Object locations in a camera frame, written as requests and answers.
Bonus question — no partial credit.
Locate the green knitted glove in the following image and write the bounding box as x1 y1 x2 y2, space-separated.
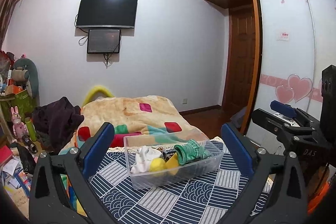
174 139 211 165

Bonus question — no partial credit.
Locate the yellow felt ball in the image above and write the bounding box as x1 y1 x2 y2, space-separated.
149 158 166 176

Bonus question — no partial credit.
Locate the yellow rectangular sponge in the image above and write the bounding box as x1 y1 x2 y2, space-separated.
165 153 180 176

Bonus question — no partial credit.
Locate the dark purple garment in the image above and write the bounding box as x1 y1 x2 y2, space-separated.
32 97 84 153

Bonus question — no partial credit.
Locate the blue white patterned tablecloth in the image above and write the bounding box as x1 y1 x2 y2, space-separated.
89 138 249 223

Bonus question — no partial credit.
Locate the yellow green plush pillow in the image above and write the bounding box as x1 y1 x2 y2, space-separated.
81 85 114 107

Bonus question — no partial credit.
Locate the clear plastic storage box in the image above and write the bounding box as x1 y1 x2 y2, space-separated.
123 129 225 190

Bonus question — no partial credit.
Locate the colourful patchwork fleece blanket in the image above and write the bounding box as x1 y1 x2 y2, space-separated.
59 95 211 154

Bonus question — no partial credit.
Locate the pink rabbit figurine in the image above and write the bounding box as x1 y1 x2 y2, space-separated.
10 106 29 141

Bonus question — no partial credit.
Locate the green cardboard box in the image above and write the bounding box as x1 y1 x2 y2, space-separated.
1 90 37 122

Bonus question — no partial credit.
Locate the red flat box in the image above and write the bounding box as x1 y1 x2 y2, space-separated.
0 145 13 166

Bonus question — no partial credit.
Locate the brown wooden door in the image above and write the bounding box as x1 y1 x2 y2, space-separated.
222 5 256 121

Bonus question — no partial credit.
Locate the white wardrobe with hearts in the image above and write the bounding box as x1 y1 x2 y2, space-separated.
245 0 336 156

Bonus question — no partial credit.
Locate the grey plush toy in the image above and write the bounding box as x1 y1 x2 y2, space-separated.
11 58 39 98

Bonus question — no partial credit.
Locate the white wall socket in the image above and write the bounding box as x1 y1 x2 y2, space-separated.
182 98 188 105

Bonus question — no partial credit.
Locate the small wall monitor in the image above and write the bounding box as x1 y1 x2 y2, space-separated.
87 28 121 54

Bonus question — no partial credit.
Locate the large black wall television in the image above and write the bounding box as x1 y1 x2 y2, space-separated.
76 0 138 28

